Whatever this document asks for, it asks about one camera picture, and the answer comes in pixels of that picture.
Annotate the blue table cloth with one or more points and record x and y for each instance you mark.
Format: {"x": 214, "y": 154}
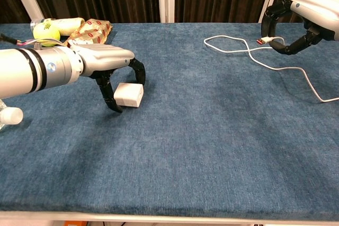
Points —
{"x": 185, "y": 144}

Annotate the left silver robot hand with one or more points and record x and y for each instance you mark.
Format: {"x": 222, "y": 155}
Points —
{"x": 106, "y": 55}

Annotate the yellow tennis ball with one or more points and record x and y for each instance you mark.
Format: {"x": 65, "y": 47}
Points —
{"x": 46, "y": 34}

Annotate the cream mayonnaise squeeze bottle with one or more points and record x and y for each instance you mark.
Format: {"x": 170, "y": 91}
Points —
{"x": 70, "y": 23}

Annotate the gold red snack package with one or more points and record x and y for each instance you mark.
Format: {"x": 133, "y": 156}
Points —
{"x": 90, "y": 34}

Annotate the clear green-label water bottle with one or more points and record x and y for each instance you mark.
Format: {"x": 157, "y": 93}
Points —
{"x": 12, "y": 116}

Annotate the white power adapter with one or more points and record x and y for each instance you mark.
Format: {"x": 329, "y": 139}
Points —
{"x": 128, "y": 95}

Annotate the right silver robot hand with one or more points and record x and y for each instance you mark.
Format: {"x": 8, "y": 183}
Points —
{"x": 317, "y": 3}

